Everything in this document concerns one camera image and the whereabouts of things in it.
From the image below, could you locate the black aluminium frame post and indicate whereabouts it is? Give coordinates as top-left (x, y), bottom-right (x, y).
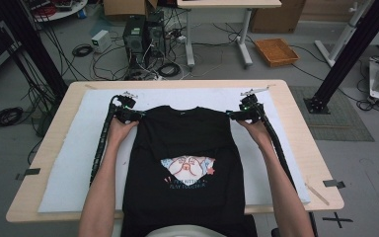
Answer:
top-left (0, 0), bottom-right (68, 100)
top-left (304, 0), bottom-right (379, 115)

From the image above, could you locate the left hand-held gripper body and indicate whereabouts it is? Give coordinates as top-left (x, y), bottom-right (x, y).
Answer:
top-left (113, 91), bottom-right (139, 125)

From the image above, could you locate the black sweatshirt with cat print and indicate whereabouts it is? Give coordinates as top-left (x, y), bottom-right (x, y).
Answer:
top-left (120, 105), bottom-right (246, 222)

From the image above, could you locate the black corrugated right gripper cable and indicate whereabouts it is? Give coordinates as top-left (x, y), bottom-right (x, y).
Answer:
top-left (256, 103), bottom-right (320, 237)

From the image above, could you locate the person's white clothing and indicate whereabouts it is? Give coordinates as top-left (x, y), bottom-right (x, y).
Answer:
top-left (144, 224), bottom-right (229, 237)

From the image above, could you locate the person's dark clothing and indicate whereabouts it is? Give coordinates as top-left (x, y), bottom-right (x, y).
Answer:
top-left (120, 216), bottom-right (259, 237)

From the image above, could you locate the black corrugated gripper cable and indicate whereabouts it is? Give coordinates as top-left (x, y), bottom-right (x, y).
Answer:
top-left (89, 95), bottom-right (118, 186)
top-left (256, 103), bottom-right (320, 237)

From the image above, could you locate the white table leg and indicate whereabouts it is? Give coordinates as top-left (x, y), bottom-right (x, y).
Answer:
top-left (113, 219), bottom-right (124, 237)

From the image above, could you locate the thin wooden stick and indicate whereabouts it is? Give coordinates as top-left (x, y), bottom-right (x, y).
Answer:
top-left (305, 183), bottom-right (331, 206)

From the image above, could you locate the black computer tower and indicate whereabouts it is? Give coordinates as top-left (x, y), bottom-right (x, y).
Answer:
top-left (145, 11), bottom-right (167, 59)
top-left (122, 15), bottom-right (147, 63)

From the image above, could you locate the person's right hand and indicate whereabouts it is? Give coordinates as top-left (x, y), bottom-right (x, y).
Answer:
top-left (236, 118), bottom-right (272, 150)

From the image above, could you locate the round white table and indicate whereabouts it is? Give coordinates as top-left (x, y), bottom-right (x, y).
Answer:
top-left (23, 0), bottom-right (89, 24)

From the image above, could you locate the grey floor mat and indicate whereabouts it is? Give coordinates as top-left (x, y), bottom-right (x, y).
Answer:
top-left (289, 86), bottom-right (375, 142)

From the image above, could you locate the cardboard box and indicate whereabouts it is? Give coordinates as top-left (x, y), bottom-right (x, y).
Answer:
top-left (250, 0), bottom-right (307, 34)
top-left (103, 0), bottom-right (159, 22)

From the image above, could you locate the white metal stand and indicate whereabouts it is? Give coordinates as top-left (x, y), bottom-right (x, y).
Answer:
top-left (314, 0), bottom-right (376, 68)

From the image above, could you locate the white desk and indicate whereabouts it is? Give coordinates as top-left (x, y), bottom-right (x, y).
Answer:
top-left (176, 0), bottom-right (282, 69)

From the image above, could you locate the person's left hand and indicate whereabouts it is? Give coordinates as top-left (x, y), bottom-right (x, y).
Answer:
top-left (107, 117), bottom-right (140, 150)

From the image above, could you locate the white power supply box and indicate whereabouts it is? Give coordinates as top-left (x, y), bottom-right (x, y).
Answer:
top-left (90, 29), bottom-right (113, 53)

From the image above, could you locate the black corrugated left gripper cable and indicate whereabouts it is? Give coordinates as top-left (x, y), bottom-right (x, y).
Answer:
top-left (89, 95), bottom-right (118, 186)

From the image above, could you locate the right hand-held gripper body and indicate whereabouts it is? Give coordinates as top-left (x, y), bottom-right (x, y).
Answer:
top-left (239, 87), bottom-right (268, 124)

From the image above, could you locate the orange wicker tray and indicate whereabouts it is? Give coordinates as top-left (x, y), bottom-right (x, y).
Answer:
top-left (254, 38), bottom-right (300, 68)

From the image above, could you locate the coiled black cable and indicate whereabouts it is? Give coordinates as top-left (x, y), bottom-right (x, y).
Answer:
top-left (0, 107), bottom-right (25, 129)
top-left (157, 62), bottom-right (182, 78)
top-left (71, 43), bottom-right (94, 57)

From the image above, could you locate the white foam mat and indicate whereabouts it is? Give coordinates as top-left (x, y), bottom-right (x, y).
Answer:
top-left (38, 87), bottom-right (312, 214)

